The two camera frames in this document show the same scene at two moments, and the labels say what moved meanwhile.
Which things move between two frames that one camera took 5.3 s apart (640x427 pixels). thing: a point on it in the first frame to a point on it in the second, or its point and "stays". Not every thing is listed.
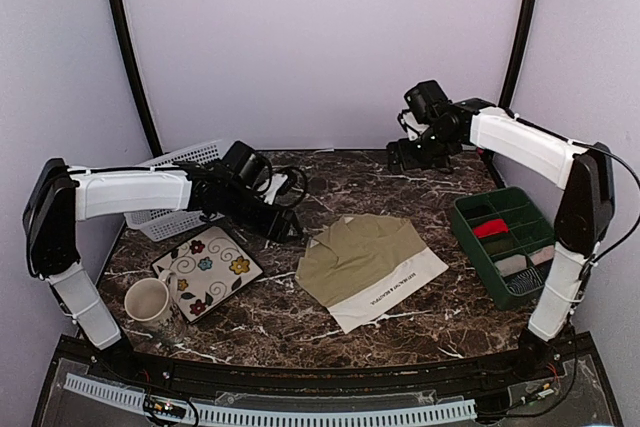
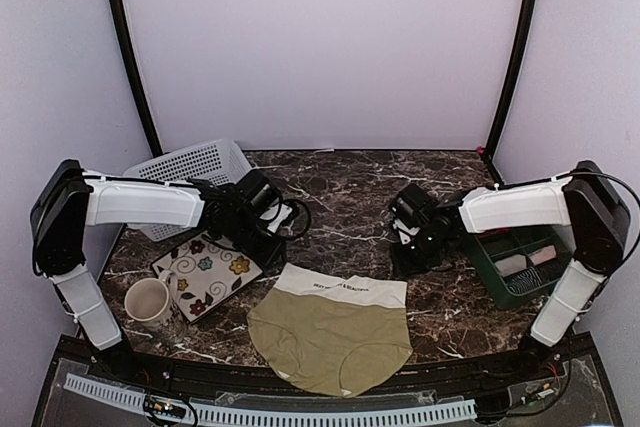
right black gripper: [409, 159] to [404, 268]
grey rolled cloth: [511, 264] stays
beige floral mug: [149, 303] stays
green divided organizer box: [508, 240] stays
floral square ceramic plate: [210, 269] stays
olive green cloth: [364, 262] to [334, 335]
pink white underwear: [542, 255] stays
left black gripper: [276, 228] to [267, 258]
